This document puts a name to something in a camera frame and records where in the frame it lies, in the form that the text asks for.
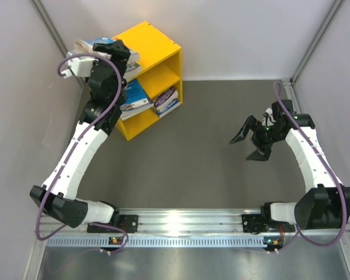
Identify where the light blue treehouse book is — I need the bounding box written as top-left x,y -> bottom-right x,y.
73,37 -> 140,64

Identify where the purple 52-storey treehouse book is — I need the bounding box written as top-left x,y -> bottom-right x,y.
153,87 -> 179,111

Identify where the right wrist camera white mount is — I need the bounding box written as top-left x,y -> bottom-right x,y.
263,108 -> 275,125

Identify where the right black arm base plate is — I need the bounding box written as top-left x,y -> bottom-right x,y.
241,214 -> 295,235

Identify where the blue 91-storey treehouse book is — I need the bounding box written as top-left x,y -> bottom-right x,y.
156,99 -> 180,118

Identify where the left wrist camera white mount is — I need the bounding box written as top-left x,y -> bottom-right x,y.
60,56 -> 97,79

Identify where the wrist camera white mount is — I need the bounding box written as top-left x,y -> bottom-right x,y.
60,56 -> 97,79
263,108 -> 275,125

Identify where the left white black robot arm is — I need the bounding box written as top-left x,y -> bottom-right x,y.
30,40 -> 131,232

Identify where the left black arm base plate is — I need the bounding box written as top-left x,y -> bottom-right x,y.
87,214 -> 139,233

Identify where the dark Tale of Two Cities book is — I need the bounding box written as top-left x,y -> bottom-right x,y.
120,107 -> 150,121

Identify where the blue thick paperback book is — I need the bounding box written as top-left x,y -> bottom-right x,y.
120,79 -> 153,115

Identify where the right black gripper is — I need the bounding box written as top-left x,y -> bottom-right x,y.
230,115 -> 284,161

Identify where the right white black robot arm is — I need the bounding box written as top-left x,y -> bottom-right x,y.
230,99 -> 342,232

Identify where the yellow wooden shelf box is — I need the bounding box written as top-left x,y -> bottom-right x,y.
113,21 -> 183,141

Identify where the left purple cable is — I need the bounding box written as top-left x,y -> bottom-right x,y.
34,53 -> 129,254

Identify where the aluminium mounting rail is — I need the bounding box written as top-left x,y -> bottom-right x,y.
34,208 -> 350,249

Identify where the orange 78-storey treehouse book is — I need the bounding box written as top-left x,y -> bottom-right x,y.
124,62 -> 142,81

